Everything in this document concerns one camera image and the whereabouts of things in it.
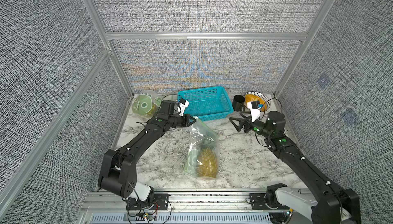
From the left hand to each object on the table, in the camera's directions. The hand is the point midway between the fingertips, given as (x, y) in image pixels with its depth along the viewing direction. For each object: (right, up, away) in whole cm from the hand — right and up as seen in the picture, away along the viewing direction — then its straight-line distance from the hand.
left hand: (198, 119), depth 81 cm
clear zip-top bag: (-33, +9, +19) cm, 39 cm away
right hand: (+19, +4, -6) cm, 20 cm away
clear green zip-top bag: (+1, -7, -2) cm, 7 cm away
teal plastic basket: (+8, +9, +33) cm, 35 cm away
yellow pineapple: (+4, -21, -6) cm, 22 cm away
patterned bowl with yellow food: (+44, +15, +35) cm, 58 cm away
